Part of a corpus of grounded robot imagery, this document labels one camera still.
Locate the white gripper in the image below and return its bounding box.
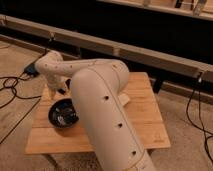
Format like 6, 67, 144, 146
46, 75, 68, 100

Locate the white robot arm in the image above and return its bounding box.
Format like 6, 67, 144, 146
35, 51, 157, 171

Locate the white sponge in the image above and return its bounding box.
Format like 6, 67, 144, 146
118, 93, 130, 106

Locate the black bowl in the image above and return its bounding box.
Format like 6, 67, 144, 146
48, 98, 79, 128

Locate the black power adapter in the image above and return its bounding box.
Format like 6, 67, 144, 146
24, 63, 38, 76

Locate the wooden table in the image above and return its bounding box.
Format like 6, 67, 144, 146
25, 72, 171, 154

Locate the black floor cable left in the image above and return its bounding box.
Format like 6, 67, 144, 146
0, 59, 44, 145

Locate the long wooden bench rail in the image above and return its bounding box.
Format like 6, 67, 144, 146
0, 14, 213, 83

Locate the black cable right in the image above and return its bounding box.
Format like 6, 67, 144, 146
185, 73, 213, 164

